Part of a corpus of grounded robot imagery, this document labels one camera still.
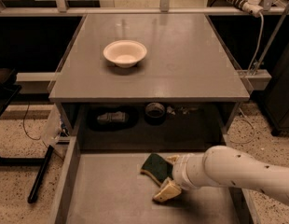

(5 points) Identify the metal railing frame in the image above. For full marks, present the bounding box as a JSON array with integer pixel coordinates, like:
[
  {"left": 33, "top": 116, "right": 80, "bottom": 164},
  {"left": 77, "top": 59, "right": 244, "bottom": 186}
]
[{"left": 0, "top": 0, "right": 289, "bottom": 17}]

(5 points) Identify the white cap cylinder with spiral hose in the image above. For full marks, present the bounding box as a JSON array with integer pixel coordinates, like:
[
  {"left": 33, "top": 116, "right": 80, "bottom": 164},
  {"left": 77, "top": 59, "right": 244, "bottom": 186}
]
[{"left": 226, "top": 0, "right": 263, "bottom": 18}]

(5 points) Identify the dark tape roll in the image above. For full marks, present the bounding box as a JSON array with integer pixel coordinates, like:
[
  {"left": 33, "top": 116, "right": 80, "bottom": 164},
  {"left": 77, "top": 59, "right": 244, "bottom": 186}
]
[{"left": 144, "top": 103, "right": 166, "bottom": 125}]

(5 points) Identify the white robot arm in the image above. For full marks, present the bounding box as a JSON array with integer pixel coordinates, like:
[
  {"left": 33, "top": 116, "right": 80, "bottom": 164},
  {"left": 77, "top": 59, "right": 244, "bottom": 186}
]
[{"left": 153, "top": 146, "right": 289, "bottom": 206}]

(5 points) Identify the dark cabinet at right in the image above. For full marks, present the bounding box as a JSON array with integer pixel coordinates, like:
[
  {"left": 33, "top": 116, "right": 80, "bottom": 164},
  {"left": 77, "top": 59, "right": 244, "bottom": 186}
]
[{"left": 265, "top": 42, "right": 289, "bottom": 136}]

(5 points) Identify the open grey top drawer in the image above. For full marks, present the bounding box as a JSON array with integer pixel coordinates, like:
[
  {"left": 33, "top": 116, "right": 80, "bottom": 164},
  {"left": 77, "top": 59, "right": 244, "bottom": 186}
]
[{"left": 48, "top": 136, "right": 261, "bottom": 224}]

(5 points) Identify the white bowl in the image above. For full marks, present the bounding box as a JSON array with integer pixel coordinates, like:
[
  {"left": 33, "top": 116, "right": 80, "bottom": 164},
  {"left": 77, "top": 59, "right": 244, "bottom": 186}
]
[{"left": 103, "top": 40, "right": 147, "bottom": 68}]

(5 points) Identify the black cable on floor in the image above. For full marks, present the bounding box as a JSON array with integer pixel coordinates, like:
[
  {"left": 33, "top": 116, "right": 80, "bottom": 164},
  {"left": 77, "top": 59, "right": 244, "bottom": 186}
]
[{"left": 22, "top": 102, "right": 43, "bottom": 142}]

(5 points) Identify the grey cabinet with counter top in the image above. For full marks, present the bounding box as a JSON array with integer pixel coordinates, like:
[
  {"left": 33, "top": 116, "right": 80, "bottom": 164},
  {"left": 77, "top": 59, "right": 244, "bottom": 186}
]
[{"left": 49, "top": 14, "right": 250, "bottom": 153}]

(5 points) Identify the black table leg frame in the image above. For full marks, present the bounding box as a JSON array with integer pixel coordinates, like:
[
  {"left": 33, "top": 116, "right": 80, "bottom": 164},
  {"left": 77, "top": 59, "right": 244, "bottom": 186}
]
[{"left": 0, "top": 84, "right": 55, "bottom": 204}]

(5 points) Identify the white cable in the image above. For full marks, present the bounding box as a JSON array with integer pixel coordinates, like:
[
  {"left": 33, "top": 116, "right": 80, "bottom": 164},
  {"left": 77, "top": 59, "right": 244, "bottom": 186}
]
[{"left": 246, "top": 12, "right": 266, "bottom": 77}]

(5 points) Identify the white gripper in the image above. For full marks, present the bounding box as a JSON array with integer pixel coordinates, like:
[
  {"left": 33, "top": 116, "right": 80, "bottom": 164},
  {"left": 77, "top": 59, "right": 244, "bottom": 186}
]
[{"left": 153, "top": 153, "right": 209, "bottom": 203}]

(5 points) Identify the green and yellow sponge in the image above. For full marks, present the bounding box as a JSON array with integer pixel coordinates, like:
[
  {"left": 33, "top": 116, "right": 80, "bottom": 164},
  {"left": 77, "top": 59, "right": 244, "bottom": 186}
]
[{"left": 140, "top": 153, "right": 173, "bottom": 186}]

